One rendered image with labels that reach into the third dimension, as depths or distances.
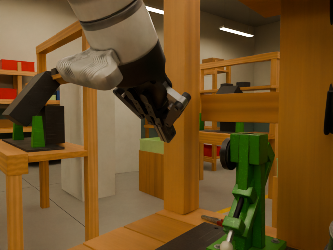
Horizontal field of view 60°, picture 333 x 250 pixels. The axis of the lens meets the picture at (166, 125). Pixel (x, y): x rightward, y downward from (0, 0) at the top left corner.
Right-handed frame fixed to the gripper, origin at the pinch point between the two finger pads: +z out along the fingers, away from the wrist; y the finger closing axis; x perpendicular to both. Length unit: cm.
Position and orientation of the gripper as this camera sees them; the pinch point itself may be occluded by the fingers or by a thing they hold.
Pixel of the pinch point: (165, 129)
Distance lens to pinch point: 43.1
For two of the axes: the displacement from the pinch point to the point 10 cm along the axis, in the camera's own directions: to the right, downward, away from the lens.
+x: -5.7, 6.8, -4.6
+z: 3.1, 6.9, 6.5
